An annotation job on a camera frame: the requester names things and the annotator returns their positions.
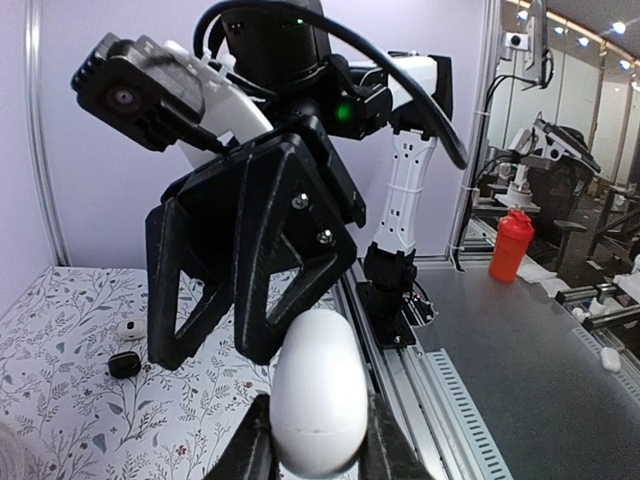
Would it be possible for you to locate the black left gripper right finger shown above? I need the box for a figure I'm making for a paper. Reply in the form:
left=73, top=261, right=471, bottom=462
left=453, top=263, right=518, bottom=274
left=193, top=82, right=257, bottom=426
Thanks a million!
left=362, top=394, right=433, bottom=480

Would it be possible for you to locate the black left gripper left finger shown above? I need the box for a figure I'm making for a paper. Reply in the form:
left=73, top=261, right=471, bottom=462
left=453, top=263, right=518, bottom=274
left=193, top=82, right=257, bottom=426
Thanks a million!
left=203, top=394, right=278, bottom=480

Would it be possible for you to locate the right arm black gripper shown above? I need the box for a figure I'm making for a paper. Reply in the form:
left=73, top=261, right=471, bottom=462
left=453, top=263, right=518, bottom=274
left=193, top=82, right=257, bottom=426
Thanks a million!
left=145, top=117, right=366, bottom=371

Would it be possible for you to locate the white oval charging case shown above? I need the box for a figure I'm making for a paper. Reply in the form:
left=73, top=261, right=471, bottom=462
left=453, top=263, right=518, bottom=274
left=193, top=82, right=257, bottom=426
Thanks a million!
left=269, top=308, right=368, bottom=479

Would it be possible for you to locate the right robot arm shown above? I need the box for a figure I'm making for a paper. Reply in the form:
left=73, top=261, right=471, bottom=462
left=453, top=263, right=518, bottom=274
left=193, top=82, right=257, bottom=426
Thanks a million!
left=146, top=1, right=449, bottom=369

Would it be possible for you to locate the small white earbud case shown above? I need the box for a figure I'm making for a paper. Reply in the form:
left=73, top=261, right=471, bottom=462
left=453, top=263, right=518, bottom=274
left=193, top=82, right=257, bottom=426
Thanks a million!
left=116, top=320, right=147, bottom=341

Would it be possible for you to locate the grey spiral ceramic plate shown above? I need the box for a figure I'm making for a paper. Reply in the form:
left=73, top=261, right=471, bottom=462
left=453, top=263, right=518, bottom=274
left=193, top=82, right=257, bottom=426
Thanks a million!
left=0, top=424, right=26, bottom=480

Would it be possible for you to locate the red shaker bottle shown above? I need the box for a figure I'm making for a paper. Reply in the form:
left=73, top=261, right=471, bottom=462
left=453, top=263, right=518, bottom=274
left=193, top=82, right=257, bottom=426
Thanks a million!
left=489, top=209, right=534, bottom=283

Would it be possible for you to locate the aluminium front rail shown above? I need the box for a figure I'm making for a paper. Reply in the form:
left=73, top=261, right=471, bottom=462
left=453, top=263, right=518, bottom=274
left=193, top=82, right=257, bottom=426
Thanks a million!
left=335, top=262, right=512, bottom=479

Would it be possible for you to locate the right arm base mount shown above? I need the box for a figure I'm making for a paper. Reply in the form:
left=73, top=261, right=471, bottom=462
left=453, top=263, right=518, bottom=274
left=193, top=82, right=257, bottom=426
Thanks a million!
left=356, top=280, right=438, bottom=350

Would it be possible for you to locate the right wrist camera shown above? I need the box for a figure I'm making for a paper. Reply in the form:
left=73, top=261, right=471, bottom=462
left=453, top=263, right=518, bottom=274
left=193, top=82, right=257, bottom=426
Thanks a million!
left=71, top=32, right=228, bottom=154

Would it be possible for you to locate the aluminium corner post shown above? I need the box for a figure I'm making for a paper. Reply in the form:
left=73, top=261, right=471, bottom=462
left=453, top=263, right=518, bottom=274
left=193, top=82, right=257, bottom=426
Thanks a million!
left=24, top=0, right=71, bottom=266
left=449, top=1, right=502, bottom=271

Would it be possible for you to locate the right aluminium corner post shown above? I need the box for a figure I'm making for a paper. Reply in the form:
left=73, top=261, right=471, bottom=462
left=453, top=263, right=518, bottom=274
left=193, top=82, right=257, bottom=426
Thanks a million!
left=449, top=1, right=502, bottom=271

